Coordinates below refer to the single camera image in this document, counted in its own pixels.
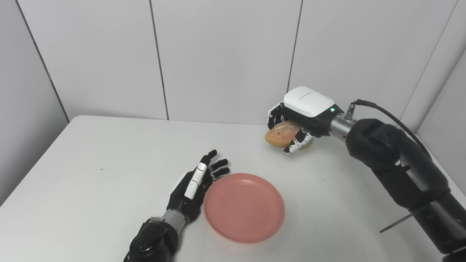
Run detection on pink round plate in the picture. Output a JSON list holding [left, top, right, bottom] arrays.
[[203, 173, 285, 244]]

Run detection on grey cable tie strip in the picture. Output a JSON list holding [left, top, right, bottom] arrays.
[[379, 214, 414, 234]]

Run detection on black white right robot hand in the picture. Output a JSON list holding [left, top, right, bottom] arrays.
[[268, 86, 345, 155]]

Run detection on golden bread roll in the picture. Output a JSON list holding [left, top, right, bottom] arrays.
[[265, 120, 314, 150]]

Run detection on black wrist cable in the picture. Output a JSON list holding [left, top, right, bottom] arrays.
[[345, 99, 432, 158]]

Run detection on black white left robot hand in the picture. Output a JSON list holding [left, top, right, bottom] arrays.
[[166, 149, 231, 223]]

